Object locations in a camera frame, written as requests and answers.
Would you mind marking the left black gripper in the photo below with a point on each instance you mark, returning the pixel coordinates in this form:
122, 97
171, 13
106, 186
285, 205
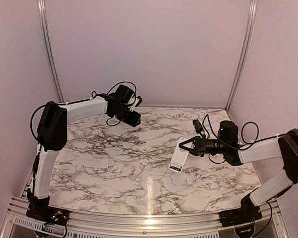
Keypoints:
133, 120

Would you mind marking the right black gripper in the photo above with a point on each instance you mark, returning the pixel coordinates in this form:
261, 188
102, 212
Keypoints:
199, 147

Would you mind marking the white remote control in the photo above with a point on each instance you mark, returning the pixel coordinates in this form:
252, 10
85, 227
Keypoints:
179, 158

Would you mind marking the black battery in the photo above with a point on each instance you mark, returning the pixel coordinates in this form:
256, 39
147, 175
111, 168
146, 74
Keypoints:
175, 169

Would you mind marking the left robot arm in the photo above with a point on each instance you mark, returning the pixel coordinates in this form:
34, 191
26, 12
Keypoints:
52, 135

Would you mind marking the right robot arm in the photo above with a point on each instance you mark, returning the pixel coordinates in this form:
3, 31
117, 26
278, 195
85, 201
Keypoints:
284, 146

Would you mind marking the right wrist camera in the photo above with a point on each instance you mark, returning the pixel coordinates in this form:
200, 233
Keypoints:
197, 126

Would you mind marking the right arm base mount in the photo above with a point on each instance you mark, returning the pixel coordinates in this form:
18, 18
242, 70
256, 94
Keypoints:
247, 212

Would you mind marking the right aluminium frame post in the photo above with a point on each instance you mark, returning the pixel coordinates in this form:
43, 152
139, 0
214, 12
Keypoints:
250, 24

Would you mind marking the aluminium frame post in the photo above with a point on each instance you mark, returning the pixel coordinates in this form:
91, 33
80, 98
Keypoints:
48, 48
250, 24

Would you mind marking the front aluminium rail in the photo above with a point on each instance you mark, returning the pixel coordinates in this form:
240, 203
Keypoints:
83, 224

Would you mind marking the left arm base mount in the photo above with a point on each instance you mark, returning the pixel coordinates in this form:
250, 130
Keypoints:
48, 215

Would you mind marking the left aluminium frame post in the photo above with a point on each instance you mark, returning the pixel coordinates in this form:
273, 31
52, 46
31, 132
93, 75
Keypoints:
48, 48

